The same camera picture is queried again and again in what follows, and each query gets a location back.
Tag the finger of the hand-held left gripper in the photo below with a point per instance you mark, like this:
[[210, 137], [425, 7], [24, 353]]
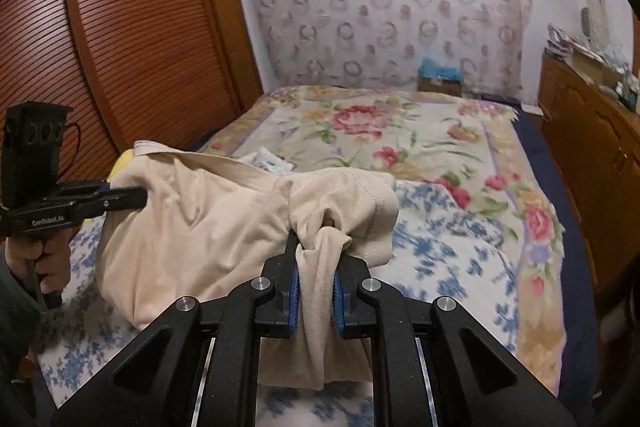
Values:
[[127, 198], [103, 191]]

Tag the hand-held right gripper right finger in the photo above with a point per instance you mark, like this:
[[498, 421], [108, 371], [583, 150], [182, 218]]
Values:
[[339, 307]]

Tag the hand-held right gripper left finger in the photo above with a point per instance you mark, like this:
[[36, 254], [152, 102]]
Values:
[[295, 302]]

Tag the beige printed t-shirt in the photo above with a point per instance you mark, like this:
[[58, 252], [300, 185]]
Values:
[[200, 232]]

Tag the person's left forearm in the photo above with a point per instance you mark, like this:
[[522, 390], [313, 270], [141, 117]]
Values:
[[15, 322]]

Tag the person's left hand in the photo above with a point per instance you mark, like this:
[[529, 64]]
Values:
[[52, 267]]

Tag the yellow cloth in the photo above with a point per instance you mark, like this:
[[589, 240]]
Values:
[[120, 164]]

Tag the blue floral bed sheet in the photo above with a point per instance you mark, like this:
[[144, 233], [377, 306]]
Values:
[[440, 257]]

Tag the white patterned small garment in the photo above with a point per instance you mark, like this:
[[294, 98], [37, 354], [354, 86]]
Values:
[[267, 161]]

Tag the wooden louvred wardrobe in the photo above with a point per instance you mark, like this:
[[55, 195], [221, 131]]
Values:
[[140, 32]]

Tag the cardboard box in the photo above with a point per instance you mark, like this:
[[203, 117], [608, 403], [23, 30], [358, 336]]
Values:
[[440, 87]]

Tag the navy mattress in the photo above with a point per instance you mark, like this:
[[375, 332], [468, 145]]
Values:
[[550, 187]]

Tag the blue crumpled cloth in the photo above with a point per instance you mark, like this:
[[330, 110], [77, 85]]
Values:
[[440, 68]]

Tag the wooden sideboard cabinet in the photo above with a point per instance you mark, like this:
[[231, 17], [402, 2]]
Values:
[[585, 147]]

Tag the circle patterned curtain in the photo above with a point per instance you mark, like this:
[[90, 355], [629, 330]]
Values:
[[390, 7]]

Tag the pile of clutter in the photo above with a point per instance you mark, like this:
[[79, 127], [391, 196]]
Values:
[[595, 62]]

